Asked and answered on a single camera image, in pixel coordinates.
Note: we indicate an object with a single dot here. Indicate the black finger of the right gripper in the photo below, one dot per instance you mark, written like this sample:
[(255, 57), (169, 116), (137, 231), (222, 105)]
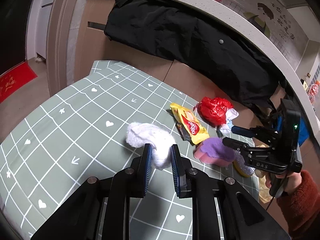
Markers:
[(235, 144)]

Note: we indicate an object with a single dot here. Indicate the red fuzzy sleeve forearm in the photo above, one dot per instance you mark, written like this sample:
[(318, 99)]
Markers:
[(300, 206)]

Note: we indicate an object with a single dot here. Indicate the white blue plastic bag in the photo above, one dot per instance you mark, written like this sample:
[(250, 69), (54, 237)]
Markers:
[(225, 128)]

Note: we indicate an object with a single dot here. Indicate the blue towel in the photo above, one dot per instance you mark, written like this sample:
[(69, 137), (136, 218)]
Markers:
[(303, 132)]

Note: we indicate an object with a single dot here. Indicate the black jacket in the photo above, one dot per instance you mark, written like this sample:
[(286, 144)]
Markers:
[(173, 31)]

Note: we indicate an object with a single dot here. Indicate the wall sticker boy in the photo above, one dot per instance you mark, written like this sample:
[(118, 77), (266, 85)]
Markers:
[(259, 20)]

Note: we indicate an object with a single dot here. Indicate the red floor mat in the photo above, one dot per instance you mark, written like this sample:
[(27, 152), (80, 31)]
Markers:
[(14, 79)]

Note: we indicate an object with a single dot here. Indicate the white tissue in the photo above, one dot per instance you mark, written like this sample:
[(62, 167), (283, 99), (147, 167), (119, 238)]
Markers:
[(139, 134)]

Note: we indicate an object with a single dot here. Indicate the red plastic bag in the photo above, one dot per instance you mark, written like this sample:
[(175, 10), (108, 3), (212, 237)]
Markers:
[(214, 110)]

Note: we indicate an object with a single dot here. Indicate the green grid tablecloth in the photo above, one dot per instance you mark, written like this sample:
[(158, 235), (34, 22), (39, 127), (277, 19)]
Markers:
[(80, 132)]

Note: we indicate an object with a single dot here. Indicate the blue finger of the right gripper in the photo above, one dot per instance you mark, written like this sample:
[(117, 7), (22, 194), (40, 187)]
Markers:
[(245, 132)]

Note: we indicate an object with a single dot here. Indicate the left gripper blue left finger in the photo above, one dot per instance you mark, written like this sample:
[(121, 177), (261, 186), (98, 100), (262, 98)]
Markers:
[(145, 166)]

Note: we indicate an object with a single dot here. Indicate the silver glitter scrubber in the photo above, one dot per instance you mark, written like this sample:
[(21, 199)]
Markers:
[(241, 167)]

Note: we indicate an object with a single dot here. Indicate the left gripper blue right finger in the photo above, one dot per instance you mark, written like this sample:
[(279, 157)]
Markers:
[(178, 172)]

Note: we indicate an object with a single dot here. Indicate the yellow snack wrapper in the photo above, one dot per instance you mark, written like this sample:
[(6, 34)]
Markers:
[(188, 125)]

